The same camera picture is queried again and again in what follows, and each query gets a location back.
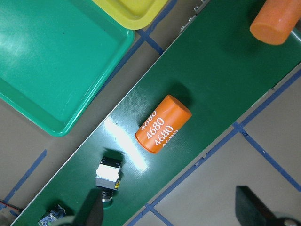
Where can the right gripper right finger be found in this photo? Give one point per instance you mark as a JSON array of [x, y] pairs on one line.
[[250, 210]]

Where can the green conveyor belt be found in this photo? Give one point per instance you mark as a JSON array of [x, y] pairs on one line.
[[216, 68]]

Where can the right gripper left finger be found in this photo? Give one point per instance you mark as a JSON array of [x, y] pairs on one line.
[[91, 212]]

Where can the plain orange cylinder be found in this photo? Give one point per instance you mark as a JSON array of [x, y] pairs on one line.
[[275, 21]]

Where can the green push button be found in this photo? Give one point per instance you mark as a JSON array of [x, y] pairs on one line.
[[107, 177], [50, 218]]

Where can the yellow plastic tray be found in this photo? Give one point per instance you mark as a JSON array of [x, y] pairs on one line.
[[132, 14]]

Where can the green plastic tray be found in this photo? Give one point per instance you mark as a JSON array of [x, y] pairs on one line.
[[55, 55]]

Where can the orange cylinder with 4680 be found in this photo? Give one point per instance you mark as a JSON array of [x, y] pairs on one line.
[[162, 124]]

